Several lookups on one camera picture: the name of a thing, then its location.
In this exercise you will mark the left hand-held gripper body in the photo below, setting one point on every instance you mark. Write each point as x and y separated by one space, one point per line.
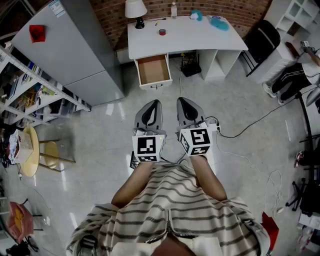
147 147

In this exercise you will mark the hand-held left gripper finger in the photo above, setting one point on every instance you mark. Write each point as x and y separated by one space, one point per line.
140 120
159 120

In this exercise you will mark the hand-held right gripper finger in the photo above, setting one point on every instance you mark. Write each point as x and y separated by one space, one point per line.
200 117
180 115

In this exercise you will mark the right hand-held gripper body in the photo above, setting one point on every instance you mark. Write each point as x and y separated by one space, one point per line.
197 140

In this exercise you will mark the wooden drawer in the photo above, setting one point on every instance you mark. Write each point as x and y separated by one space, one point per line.
152 70

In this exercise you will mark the red tape roll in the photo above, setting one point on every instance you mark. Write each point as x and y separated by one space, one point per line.
162 32

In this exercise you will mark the person's right forearm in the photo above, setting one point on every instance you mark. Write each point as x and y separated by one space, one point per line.
210 180

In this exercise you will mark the person's left forearm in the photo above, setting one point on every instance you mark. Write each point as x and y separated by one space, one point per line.
132 185

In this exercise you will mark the white desk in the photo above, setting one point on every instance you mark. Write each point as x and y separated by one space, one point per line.
190 37

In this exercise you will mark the white power strip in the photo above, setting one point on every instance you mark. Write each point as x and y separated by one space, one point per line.
214 125

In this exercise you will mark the person's striped shirt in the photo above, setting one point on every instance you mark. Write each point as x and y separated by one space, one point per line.
170 212

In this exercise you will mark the yellow stool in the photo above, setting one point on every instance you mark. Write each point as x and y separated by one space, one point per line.
51 152

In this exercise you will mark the teal duster in plastic bag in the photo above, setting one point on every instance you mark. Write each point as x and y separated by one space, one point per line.
220 23

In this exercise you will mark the grey refrigerator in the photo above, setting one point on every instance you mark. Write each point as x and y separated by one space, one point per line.
70 50

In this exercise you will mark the black chair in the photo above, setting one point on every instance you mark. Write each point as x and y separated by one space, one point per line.
265 40

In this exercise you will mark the clear plastic bottle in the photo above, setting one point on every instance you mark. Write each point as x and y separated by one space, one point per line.
174 11

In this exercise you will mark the black stand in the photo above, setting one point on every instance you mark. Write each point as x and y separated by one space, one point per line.
308 125

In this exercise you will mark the white table lamp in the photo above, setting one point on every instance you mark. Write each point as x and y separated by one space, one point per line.
135 8

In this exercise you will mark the white metal shelf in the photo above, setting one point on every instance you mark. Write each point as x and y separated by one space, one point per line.
30 95

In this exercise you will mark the round yellow table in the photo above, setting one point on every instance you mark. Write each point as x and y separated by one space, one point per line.
33 160

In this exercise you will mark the red box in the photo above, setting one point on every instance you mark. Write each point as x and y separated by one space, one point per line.
271 227

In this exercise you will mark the white perforated box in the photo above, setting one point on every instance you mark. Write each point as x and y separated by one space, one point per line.
21 145

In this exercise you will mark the white cabinet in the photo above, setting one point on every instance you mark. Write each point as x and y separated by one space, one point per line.
287 22

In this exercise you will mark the red bag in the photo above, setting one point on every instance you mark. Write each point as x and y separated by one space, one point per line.
37 33

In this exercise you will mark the pink bag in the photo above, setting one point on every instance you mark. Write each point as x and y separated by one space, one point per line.
18 222

